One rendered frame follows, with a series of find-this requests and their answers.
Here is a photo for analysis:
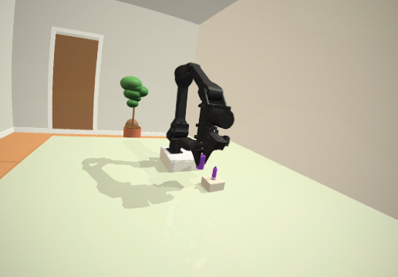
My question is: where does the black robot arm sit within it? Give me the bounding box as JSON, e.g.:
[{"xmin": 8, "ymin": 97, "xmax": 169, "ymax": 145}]
[{"xmin": 166, "ymin": 62, "xmax": 234, "ymax": 154}]

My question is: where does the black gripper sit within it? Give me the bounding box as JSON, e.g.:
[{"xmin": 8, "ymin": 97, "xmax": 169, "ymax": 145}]
[{"xmin": 177, "ymin": 122, "xmax": 217, "ymax": 166}]

